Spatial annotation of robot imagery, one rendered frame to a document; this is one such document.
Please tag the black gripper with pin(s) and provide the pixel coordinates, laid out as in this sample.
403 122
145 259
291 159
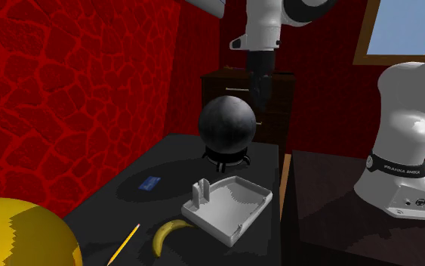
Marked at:
260 62

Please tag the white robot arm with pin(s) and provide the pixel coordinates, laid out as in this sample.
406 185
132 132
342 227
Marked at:
400 121

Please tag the dark wooden chest of drawers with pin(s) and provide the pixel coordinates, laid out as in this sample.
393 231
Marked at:
278 107

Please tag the wooden framed window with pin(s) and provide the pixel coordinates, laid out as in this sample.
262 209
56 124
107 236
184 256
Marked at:
400 29

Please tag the white open plastic tray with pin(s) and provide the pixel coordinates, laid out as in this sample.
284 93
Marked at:
230 210

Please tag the dark robot stand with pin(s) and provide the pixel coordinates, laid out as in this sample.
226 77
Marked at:
330 206

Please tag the blue card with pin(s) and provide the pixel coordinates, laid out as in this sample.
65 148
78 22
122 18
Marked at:
149 183

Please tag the black table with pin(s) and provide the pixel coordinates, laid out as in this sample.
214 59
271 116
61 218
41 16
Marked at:
131 210

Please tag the yellow banana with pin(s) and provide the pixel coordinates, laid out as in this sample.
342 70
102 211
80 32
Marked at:
160 235

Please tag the yellow pencil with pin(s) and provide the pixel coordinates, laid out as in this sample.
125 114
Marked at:
123 244

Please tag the large yellow ball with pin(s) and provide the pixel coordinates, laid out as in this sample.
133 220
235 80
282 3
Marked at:
17 235

